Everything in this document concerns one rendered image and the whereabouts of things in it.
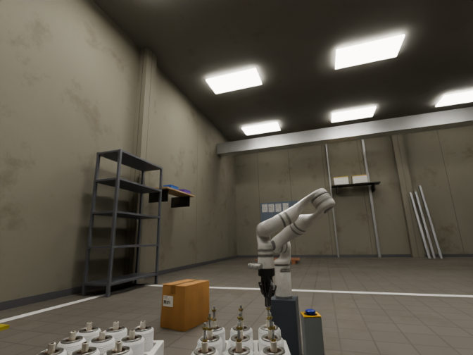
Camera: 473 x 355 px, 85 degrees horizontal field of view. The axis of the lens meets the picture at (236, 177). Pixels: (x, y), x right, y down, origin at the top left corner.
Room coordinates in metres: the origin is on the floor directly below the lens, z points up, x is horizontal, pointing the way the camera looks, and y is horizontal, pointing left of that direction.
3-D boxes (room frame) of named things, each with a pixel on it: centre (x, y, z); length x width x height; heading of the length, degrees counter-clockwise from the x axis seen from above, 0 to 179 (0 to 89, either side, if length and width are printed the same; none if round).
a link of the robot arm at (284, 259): (1.57, -0.25, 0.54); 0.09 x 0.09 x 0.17; 28
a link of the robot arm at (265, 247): (1.24, -0.12, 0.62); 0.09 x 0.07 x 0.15; 3
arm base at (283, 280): (1.57, -0.25, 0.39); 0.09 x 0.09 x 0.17; 72
